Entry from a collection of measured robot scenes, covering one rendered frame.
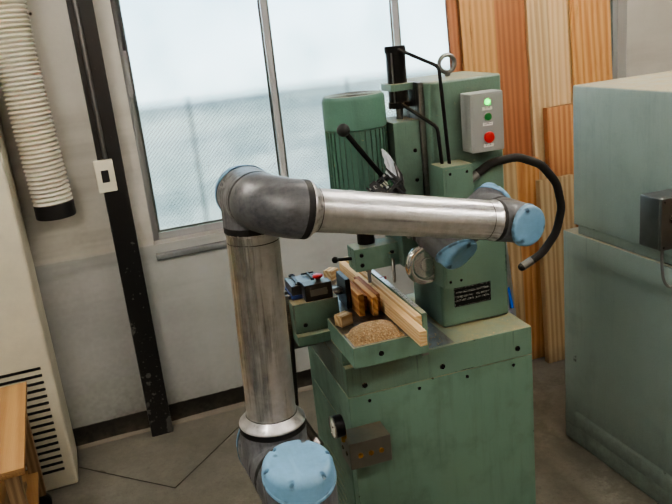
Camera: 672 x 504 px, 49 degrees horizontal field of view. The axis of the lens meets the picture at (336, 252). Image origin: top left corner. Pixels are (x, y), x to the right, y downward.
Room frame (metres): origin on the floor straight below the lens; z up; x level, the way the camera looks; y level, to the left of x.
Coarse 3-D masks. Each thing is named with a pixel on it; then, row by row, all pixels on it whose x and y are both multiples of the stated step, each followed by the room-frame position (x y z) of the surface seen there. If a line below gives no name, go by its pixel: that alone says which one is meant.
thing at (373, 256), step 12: (384, 240) 2.10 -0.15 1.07; (348, 252) 2.09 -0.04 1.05; (360, 252) 2.04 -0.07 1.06; (372, 252) 2.05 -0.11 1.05; (384, 252) 2.06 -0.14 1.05; (396, 252) 2.07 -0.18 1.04; (360, 264) 2.04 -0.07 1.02; (372, 264) 2.05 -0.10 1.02; (384, 264) 2.06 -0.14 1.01; (396, 264) 2.07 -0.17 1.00
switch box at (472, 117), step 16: (464, 96) 2.02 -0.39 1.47; (480, 96) 2.00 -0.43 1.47; (496, 96) 2.01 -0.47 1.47; (464, 112) 2.02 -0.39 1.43; (480, 112) 2.00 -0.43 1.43; (496, 112) 2.01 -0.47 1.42; (464, 128) 2.03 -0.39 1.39; (480, 128) 2.00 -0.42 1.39; (496, 128) 2.01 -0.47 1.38; (464, 144) 2.03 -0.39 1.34; (480, 144) 2.00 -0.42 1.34; (496, 144) 2.01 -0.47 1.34
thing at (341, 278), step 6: (336, 276) 2.08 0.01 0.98; (342, 276) 2.03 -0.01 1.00; (342, 282) 2.03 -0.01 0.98; (348, 282) 2.00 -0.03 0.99; (336, 288) 2.03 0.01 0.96; (342, 288) 2.03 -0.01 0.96; (348, 288) 2.00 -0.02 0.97; (336, 294) 2.03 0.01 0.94; (342, 294) 2.04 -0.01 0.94; (348, 294) 2.00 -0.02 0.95; (342, 300) 2.05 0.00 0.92; (348, 300) 2.00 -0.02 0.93; (348, 306) 2.00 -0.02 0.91
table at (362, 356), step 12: (396, 324) 1.86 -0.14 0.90; (300, 336) 1.92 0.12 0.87; (312, 336) 1.92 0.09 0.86; (324, 336) 1.93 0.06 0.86; (336, 336) 1.88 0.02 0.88; (408, 336) 1.78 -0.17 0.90; (348, 348) 1.77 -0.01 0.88; (360, 348) 1.74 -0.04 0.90; (372, 348) 1.75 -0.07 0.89; (384, 348) 1.76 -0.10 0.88; (396, 348) 1.77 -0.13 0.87; (408, 348) 1.78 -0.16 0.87; (420, 348) 1.78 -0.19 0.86; (348, 360) 1.79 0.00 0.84; (360, 360) 1.74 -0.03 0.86; (372, 360) 1.75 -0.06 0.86; (384, 360) 1.76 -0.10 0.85
